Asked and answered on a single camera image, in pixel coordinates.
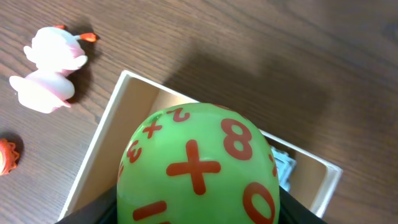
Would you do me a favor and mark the orange round toy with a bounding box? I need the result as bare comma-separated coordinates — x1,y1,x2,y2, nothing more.
1,139,20,175

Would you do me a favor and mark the white pink duck toy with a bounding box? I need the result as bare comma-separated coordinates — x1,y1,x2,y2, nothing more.
9,25,98,114

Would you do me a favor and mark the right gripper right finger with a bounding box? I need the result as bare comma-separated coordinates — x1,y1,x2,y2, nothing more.
278,187,326,224

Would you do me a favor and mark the yellow grey toy truck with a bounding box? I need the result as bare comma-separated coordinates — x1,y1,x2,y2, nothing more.
271,146,297,192

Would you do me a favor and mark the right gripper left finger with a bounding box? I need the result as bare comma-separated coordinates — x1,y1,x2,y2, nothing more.
56,185,118,224

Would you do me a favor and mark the white cardboard box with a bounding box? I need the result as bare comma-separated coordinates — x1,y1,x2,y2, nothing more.
59,70,343,218

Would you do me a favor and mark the green ball with red numbers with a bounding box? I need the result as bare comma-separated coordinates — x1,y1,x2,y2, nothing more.
117,103,280,224

